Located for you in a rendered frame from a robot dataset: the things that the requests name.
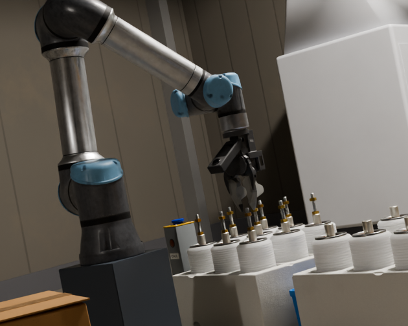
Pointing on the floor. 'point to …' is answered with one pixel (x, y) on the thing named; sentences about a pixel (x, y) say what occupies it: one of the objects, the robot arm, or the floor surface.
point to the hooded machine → (354, 107)
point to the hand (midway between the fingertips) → (245, 206)
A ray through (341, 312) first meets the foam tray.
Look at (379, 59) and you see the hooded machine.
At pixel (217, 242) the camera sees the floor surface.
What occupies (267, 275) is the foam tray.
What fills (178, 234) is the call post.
